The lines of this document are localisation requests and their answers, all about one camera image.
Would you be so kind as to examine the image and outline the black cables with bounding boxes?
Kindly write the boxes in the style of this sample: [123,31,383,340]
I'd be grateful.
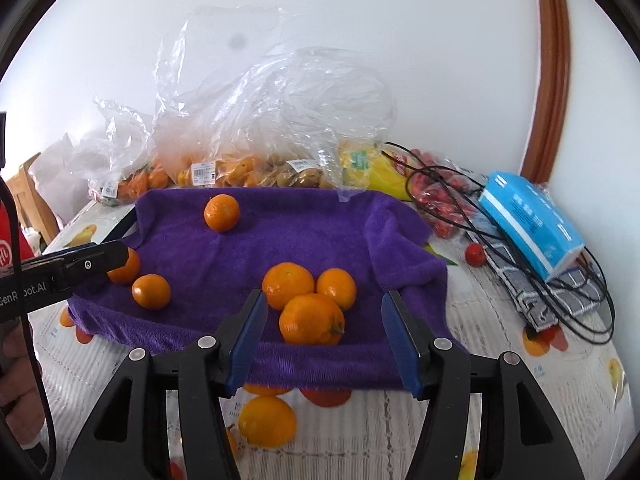
[384,141,617,347]

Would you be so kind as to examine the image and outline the blue tissue pack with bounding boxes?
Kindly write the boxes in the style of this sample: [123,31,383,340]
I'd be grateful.
[477,171,586,282]

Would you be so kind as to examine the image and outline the wooden chair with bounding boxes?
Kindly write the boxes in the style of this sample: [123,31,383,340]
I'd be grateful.
[9,152,62,242]

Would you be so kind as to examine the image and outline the bag of red tomatoes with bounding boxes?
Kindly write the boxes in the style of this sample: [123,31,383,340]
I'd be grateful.
[394,147,497,239]

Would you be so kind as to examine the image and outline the tangerine with stem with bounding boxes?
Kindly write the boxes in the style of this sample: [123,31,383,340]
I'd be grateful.
[278,292,346,346]

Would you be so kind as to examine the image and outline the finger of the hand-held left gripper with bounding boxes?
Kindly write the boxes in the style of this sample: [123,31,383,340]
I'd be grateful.
[51,240,130,294]

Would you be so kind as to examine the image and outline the yellow packet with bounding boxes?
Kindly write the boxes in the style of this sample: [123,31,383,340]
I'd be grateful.
[339,139,412,201]

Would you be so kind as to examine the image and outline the red paper bag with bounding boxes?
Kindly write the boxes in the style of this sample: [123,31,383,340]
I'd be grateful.
[0,204,26,282]

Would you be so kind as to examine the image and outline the clear bag of tangerines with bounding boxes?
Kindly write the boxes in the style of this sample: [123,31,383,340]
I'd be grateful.
[65,99,172,207]

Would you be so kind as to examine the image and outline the clear bag of longans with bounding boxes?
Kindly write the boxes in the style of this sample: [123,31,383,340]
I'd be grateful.
[249,46,397,203]

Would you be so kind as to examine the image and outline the brown wooden door frame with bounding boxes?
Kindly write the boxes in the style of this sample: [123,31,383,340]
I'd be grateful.
[517,0,572,184]

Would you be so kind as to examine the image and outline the white plastic bag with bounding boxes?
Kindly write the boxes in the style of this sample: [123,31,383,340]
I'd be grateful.
[29,132,103,222]

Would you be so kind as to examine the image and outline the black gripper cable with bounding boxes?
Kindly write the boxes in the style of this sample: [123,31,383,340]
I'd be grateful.
[0,174,53,468]

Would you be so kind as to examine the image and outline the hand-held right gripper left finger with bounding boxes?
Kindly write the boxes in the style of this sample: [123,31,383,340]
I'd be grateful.
[60,289,269,480]

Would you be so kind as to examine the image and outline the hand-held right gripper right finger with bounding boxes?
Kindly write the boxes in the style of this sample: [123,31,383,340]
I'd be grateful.
[382,290,586,480]

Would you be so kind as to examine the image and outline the purple towel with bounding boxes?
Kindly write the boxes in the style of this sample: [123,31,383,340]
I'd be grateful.
[67,187,453,392]

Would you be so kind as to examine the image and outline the clear bag of kumquats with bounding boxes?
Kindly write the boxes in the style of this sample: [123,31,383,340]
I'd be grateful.
[154,4,283,189]

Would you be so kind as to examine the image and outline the grey striped pouch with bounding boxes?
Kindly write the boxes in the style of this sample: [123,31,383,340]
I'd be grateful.
[464,230,609,332]

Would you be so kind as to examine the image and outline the person's left hand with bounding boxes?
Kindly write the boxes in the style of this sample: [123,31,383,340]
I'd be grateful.
[0,331,48,458]

